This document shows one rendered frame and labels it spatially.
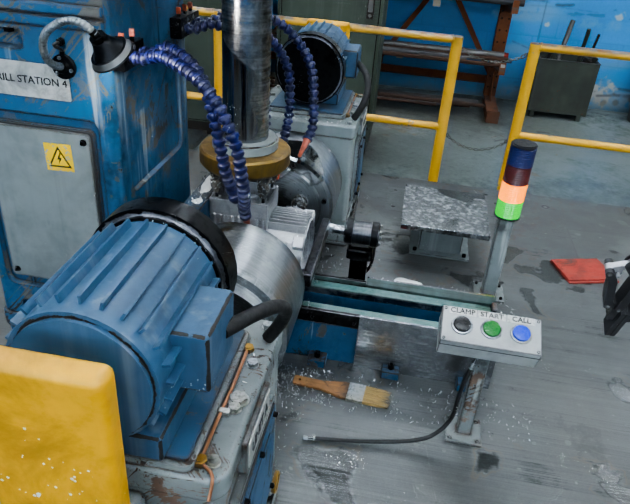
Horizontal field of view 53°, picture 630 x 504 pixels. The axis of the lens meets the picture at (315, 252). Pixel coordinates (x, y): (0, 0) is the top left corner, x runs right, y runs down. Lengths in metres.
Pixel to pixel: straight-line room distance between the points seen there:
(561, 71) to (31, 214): 5.17
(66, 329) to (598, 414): 1.12
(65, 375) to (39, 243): 0.80
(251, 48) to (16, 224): 0.56
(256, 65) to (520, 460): 0.88
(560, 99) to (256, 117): 5.00
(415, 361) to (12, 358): 0.95
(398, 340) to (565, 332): 0.49
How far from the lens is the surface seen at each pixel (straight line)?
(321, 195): 1.47
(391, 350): 1.37
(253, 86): 1.20
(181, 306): 0.68
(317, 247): 1.36
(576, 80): 6.05
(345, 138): 1.70
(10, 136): 1.27
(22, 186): 1.30
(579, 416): 1.45
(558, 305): 1.77
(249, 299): 1.01
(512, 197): 1.58
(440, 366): 1.39
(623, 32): 6.54
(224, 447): 0.75
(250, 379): 0.82
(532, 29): 6.39
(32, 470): 0.67
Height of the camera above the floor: 1.71
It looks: 31 degrees down
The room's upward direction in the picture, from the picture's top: 4 degrees clockwise
